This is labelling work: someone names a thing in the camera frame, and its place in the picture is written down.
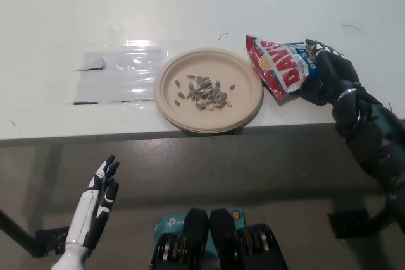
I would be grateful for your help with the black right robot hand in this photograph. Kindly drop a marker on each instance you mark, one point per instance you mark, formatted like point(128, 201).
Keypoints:
point(337, 74)

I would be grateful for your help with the teal router box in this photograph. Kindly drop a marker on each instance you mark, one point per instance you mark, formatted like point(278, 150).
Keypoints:
point(169, 222)

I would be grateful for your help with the red blue sunflower seed bag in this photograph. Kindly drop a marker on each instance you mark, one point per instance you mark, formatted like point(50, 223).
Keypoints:
point(281, 67)

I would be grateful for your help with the clear plastic sheet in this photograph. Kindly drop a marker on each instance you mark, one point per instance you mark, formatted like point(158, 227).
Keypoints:
point(120, 77)

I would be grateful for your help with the pile of sunflower seeds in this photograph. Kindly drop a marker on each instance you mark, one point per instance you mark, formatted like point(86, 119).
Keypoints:
point(205, 91)

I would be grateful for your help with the beige paper plate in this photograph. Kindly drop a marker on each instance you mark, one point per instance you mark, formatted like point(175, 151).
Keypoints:
point(209, 118)

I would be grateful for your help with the black table leg with foot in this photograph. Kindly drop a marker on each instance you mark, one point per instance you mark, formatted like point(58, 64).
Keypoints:
point(50, 238)
point(348, 222)

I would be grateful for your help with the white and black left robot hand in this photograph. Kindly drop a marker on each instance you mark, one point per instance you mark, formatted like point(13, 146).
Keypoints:
point(90, 210)

